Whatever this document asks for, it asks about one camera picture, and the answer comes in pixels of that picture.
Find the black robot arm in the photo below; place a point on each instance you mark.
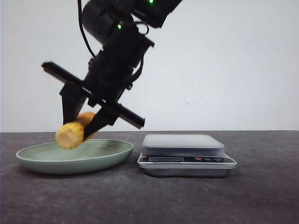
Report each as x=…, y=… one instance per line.
x=114, y=23

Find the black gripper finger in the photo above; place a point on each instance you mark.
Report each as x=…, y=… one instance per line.
x=102, y=118
x=73, y=99

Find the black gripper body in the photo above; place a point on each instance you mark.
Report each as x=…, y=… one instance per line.
x=107, y=78

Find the silver digital kitchen scale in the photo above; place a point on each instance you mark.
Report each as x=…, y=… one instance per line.
x=185, y=155

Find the yellow corn cob piece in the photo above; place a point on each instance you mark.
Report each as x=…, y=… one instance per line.
x=71, y=134

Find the light green oval plate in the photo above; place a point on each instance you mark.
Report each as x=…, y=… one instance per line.
x=92, y=155

